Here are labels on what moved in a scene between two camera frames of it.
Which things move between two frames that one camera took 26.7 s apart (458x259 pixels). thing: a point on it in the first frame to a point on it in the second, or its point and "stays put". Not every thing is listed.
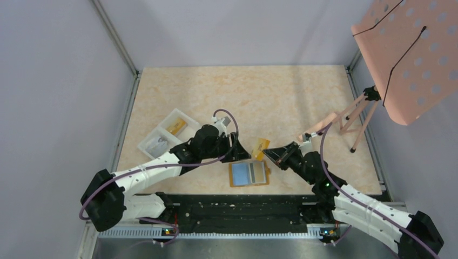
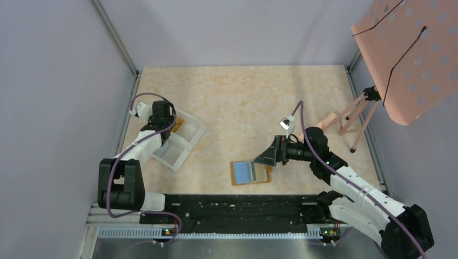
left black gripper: [238, 153] to [171, 118]
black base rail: [240, 213] stays put
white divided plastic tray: [175, 131] stays put
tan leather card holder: [249, 173] stays put
